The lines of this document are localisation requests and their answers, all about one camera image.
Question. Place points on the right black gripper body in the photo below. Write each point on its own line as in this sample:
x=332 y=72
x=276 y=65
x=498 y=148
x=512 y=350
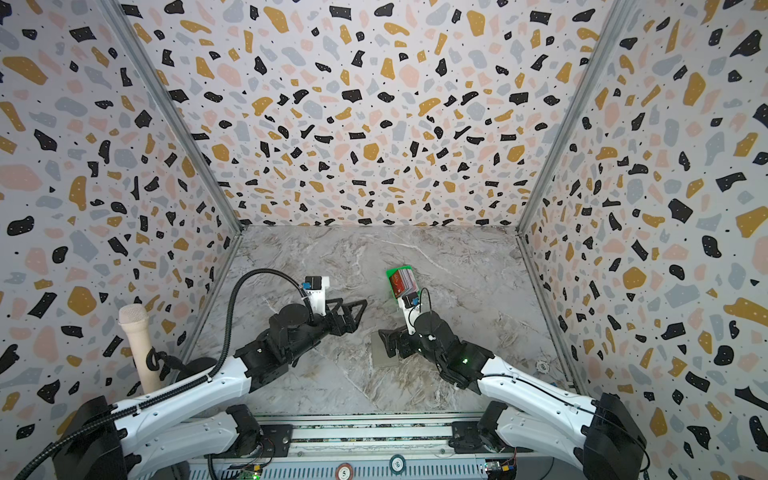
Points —
x=405 y=343

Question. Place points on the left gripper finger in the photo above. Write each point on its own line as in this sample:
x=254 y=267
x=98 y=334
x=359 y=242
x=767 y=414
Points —
x=343 y=323
x=342 y=309

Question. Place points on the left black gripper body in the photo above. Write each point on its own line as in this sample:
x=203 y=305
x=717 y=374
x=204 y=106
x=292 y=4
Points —
x=319 y=331

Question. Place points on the grey card holder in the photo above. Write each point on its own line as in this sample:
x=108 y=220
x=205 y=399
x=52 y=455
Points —
x=379 y=355

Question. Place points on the cards stack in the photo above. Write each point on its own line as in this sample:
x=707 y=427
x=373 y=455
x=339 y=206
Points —
x=402 y=281

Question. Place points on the green card tray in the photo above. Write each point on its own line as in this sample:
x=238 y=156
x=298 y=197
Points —
x=403 y=285

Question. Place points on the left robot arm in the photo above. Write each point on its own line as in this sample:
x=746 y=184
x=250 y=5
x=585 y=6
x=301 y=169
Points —
x=201 y=414

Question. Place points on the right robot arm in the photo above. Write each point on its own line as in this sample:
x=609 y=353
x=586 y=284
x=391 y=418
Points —
x=597 y=436

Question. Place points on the black microphone stand base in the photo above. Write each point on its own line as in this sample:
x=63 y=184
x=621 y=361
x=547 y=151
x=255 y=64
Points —
x=195 y=366

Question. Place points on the green round marker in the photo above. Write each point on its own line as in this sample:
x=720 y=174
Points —
x=397 y=464

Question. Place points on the red round marker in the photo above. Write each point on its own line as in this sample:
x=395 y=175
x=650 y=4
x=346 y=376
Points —
x=344 y=471

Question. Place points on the beige microphone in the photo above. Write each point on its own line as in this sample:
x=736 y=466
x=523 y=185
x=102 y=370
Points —
x=134 y=321

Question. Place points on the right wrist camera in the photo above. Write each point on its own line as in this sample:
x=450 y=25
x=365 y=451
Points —
x=412 y=307

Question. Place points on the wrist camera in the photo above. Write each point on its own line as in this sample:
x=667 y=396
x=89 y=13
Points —
x=316 y=288
x=412 y=307

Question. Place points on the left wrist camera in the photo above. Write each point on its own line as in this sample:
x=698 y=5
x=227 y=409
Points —
x=316 y=288

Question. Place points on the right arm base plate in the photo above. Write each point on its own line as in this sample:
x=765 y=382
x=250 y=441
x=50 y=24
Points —
x=470 y=437

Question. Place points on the aluminium mounting rail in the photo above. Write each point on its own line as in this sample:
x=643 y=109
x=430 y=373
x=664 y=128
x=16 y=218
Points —
x=321 y=445

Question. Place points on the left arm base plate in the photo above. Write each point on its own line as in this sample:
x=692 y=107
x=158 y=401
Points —
x=271 y=441

